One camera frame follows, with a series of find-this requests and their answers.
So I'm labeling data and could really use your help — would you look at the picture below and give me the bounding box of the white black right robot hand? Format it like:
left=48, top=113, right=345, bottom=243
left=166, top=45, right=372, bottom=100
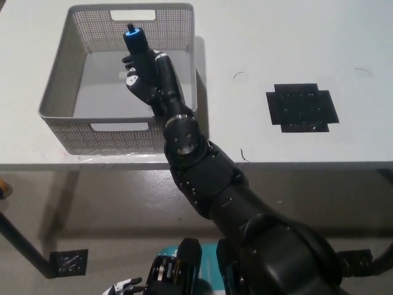
left=122, top=48, right=189, bottom=122

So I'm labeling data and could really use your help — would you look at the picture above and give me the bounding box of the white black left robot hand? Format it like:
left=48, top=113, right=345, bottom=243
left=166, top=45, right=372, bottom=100
left=102, top=277, right=146, bottom=295

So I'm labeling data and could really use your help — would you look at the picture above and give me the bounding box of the black electric screwdriver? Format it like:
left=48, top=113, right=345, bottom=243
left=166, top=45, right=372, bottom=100
left=123, top=23, right=154, bottom=68

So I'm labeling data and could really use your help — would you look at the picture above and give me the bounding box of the grey perforated plastic basket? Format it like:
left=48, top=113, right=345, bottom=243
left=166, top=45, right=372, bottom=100
left=37, top=2, right=197, bottom=156

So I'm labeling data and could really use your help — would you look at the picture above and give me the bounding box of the black teal robot torso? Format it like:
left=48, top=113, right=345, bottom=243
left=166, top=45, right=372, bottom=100
left=143, top=238, right=245, bottom=295

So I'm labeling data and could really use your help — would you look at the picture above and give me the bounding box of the black table leg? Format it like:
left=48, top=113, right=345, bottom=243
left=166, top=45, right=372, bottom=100
left=368, top=168, right=393, bottom=273
left=0, top=210, right=52, bottom=279

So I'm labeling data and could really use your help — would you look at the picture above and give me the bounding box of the orange round object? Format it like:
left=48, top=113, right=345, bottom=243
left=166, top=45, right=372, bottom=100
left=0, top=178, right=14, bottom=200

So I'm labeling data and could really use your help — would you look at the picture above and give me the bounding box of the black cross-shaped base plate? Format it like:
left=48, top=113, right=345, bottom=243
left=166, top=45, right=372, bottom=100
left=265, top=82, right=340, bottom=134

